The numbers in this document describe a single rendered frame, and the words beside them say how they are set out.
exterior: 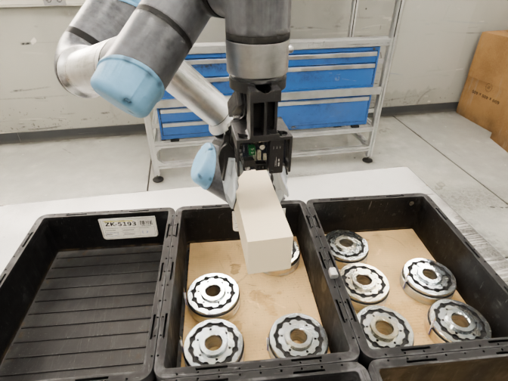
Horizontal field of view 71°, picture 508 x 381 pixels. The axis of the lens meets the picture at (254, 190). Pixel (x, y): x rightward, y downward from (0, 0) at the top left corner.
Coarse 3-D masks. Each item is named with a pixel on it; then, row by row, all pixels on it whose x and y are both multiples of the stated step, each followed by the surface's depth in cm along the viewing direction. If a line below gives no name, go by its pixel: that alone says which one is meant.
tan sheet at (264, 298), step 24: (192, 264) 80; (216, 264) 80; (240, 264) 80; (240, 288) 75; (264, 288) 75; (288, 288) 75; (240, 312) 70; (264, 312) 70; (288, 312) 70; (312, 312) 70; (264, 336) 65
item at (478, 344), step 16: (432, 208) 81; (320, 224) 76; (448, 224) 76; (320, 240) 72; (464, 240) 72; (480, 256) 68; (496, 272) 65; (352, 320) 57; (368, 352) 52; (384, 352) 52; (400, 352) 52; (416, 352) 52; (432, 352) 52
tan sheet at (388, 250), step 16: (368, 240) 87; (384, 240) 87; (400, 240) 87; (416, 240) 87; (368, 256) 82; (384, 256) 82; (400, 256) 82; (416, 256) 82; (384, 272) 78; (400, 272) 78; (400, 288) 75; (400, 304) 71; (416, 304) 71; (416, 320) 68; (416, 336) 65
